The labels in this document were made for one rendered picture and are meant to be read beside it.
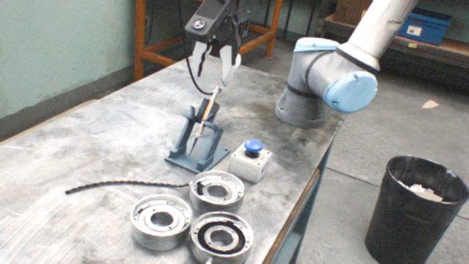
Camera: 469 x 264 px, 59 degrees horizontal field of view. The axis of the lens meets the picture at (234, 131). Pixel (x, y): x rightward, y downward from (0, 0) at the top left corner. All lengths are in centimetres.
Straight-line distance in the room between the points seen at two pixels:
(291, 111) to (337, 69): 21
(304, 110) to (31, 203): 70
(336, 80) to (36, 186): 67
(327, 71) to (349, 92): 7
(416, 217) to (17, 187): 146
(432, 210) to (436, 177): 30
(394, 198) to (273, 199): 103
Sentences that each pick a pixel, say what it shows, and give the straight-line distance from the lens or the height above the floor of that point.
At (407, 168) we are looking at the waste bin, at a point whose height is 38.
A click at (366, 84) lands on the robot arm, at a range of 101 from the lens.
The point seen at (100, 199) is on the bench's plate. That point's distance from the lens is 82.
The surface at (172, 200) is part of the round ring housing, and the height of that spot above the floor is 83.
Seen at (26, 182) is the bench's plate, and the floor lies 80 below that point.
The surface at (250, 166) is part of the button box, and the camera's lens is 88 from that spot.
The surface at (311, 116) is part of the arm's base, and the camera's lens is 117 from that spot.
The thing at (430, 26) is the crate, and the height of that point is 60.
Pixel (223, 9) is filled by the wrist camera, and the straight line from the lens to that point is 81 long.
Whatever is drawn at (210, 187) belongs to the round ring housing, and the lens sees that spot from 82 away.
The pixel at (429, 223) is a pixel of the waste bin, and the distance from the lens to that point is 187.
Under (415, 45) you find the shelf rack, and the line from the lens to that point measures 403.
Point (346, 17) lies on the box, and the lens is 414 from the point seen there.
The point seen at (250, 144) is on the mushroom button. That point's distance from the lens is 89.
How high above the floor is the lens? 132
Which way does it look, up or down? 29 degrees down
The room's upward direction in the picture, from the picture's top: 9 degrees clockwise
